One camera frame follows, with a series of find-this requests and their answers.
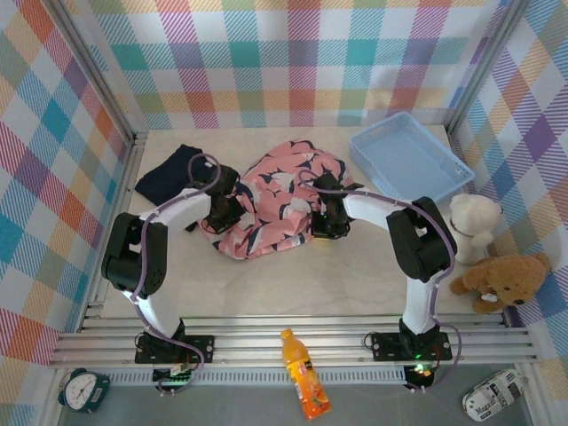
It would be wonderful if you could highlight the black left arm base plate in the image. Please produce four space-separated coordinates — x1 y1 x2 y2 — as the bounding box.
134 333 217 366

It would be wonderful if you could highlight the navy blue shirt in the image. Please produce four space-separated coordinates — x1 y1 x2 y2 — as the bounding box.
134 144 223 208

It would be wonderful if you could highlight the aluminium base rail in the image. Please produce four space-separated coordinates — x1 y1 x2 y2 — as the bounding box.
46 314 547 369

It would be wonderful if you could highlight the green alarm clock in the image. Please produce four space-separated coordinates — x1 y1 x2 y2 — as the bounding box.
57 367 112 416

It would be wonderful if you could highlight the light blue plastic basket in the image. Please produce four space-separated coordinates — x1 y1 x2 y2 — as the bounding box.
348 110 476 205

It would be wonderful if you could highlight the aluminium frame post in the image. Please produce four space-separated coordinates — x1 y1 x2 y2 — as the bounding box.
443 0 533 134
43 0 150 141

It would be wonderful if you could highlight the newspaper print pouch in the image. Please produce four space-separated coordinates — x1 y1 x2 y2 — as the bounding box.
461 368 525 422

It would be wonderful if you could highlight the pink patterned garment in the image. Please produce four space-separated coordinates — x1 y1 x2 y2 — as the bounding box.
201 140 365 264

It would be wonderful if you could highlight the white teddy bear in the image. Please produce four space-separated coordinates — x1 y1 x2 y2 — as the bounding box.
448 193 502 266

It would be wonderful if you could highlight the orange juice bottle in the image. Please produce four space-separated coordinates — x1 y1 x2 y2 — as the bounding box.
280 327 333 421

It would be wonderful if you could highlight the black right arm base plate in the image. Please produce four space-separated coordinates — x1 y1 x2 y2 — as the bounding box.
368 330 454 363

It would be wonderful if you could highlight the grey slotted cable duct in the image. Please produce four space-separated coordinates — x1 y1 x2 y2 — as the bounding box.
106 370 409 387

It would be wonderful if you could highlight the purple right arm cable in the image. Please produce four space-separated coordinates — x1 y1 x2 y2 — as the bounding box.
297 170 463 394

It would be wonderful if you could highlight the aluminium right frame post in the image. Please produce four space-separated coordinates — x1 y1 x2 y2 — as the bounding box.
443 0 533 134

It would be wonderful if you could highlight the brown teddy bear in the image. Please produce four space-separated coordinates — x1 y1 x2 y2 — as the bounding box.
450 253 553 315

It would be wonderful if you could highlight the aluminium left frame post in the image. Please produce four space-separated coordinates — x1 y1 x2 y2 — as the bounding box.
43 0 150 141

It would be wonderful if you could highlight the aluminium left side rail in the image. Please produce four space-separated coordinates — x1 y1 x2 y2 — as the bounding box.
77 132 150 332

